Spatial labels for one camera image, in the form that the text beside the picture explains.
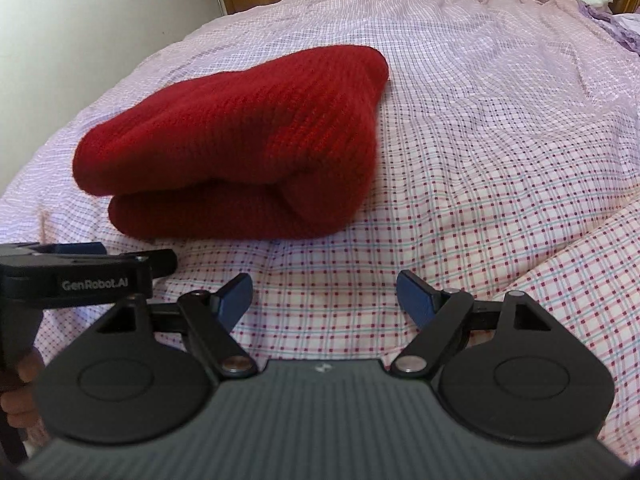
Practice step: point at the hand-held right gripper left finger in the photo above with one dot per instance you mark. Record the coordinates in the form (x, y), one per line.
(235, 302)

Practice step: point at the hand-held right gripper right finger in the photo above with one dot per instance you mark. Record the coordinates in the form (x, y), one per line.
(415, 300)

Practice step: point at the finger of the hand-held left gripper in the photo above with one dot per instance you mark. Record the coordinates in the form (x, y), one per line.
(80, 248)
(160, 264)

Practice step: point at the red knitted scarf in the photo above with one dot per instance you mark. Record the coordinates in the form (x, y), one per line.
(240, 160)

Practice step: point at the person's left hand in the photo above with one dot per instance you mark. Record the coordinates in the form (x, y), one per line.
(27, 367)

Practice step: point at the checked bed sheet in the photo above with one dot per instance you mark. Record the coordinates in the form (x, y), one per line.
(475, 160)

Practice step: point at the purple cloth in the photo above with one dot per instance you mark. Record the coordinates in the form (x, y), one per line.
(617, 25)

